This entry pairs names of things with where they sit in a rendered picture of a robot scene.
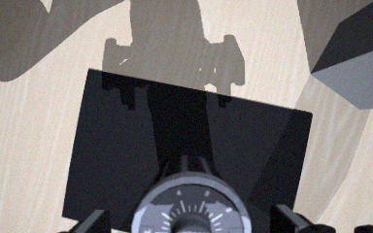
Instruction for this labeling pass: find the black rectangular mat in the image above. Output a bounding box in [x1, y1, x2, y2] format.
[62, 69, 313, 233]

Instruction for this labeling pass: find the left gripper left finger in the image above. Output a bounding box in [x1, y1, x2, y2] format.
[58, 210, 112, 233]

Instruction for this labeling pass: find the white rectangular block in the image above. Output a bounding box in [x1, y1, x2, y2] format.
[310, 2, 373, 110]

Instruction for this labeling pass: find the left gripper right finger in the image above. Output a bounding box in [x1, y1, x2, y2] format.
[270, 204, 373, 233]

